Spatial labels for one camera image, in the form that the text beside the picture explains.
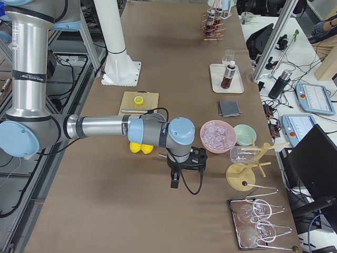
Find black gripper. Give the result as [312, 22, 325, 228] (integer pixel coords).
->
[167, 147, 207, 188]

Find copper wire bottle basket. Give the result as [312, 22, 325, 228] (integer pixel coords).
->
[201, 9, 225, 41]

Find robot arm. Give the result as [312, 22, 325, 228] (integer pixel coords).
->
[1, 1, 207, 188]

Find tea bottle middle basket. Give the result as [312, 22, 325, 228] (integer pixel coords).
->
[204, 9, 215, 37]

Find tea bottle basket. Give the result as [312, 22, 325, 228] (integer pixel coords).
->
[214, 8, 223, 29]
[204, 9, 215, 37]

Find tea bottle far basket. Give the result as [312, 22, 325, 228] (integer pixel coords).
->
[214, 8, 223, 29]

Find pink bowl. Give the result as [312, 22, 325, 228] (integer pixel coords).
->
[200, 120, 236, 153]

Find clear ice cubes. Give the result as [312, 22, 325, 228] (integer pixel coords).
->
[201, 121, 236, 151]

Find clear glass cup on rack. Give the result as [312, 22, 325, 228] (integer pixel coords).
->
[230, 146, 260, 164]

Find wooden cup rack stand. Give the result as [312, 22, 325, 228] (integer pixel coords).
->
[225, 141, 290, 191]

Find yellow lemon lower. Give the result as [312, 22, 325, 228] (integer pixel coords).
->
[141, 144, 154, 154]

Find yellow lemon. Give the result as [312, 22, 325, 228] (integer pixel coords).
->
[141, 144, 154, 154]
[129, 142, 142, 153]

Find green bowl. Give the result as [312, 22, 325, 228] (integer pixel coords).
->
[234, 124, 257, 146]

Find grey folded cloth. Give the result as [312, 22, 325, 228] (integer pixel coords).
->
[218, 101, 242, 117]

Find yellow lemon upper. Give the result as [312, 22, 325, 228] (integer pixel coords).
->
[129, 142, 142, 153]

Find bamboo cutting board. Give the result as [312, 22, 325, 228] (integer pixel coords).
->
[118, 91, 159, 115]

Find hanging wine glass far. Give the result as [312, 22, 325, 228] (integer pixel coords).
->
[237, 199, 272, 223]

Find hanging wine glass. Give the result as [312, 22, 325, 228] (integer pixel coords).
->
[239, 220, 276, 248]
[237, 199, 272, 223]

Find steel muddler black tip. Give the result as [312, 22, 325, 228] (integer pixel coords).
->
[120, 109, 147, 114]

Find half lemon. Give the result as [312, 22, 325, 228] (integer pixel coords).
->
[134, 96, 144, 105]

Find cream rabbit tray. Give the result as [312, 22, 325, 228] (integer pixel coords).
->
[209, 64, 244, 94]

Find black metal glass holder tray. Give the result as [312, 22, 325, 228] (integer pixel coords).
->
[230, 199, 265, 250]

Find hanging wine glass near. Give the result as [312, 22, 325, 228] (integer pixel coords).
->
[239, 220, 276, 248]

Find blue teach pendant near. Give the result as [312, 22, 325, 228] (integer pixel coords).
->
[281, 114, 316, 148]

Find blue teach pendant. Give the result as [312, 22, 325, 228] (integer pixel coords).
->
[281, 114, 316, 148]
[295, 82, 335, 115]

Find clear wine glass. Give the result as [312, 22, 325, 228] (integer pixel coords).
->
[222, 50, 235, 65]

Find black thermos bottle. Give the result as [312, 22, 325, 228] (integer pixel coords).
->
[268, 70, 292, 99]

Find black monitor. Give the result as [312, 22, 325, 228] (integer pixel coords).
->
[285, 124, 336, 204]

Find blue teach pendant far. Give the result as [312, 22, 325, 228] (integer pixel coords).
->
[295, 82, 335, 115]

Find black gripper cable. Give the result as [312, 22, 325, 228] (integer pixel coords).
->
[173, 155, 205, 196]

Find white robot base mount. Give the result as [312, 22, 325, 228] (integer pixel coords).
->
[94, 0, 141, 87]

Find aluminium frame post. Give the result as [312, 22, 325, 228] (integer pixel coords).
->
[251, 0, 298, 82]

